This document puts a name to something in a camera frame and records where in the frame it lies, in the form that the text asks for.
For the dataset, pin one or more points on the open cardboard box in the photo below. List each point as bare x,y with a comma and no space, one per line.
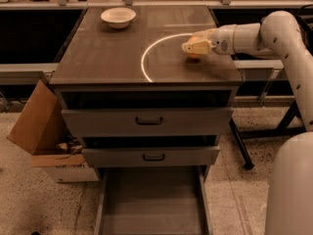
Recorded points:
42,132

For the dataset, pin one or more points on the top grey drawer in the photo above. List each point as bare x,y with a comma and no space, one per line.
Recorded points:
121,123

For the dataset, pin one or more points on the bottom open grey drawer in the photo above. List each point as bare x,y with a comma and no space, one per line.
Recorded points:
153,201

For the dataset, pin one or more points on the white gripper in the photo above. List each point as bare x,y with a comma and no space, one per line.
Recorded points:
222,39

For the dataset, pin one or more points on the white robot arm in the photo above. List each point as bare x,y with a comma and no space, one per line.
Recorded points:
290,196

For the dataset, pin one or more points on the black middle drawer handle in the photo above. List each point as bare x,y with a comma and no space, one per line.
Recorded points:
156,158

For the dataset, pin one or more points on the white bowl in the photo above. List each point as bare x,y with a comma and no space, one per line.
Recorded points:
118,17

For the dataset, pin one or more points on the grey drawer cabinet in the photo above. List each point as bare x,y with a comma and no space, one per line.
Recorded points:
144,67

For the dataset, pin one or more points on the orange fruit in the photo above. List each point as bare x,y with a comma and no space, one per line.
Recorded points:
191,55

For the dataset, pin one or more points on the middle grey drawer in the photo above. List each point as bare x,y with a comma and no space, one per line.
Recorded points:
139,157

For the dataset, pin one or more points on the black drawer handle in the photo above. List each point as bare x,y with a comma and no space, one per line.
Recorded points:
149,121
156,158

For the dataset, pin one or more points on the black top drawer handle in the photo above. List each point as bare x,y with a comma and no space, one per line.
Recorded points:
149,121

